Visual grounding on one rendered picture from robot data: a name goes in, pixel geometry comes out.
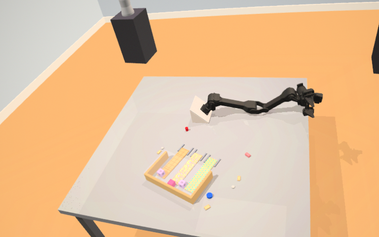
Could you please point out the orange grid-patterned strip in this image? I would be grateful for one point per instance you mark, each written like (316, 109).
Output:
(182, 152)

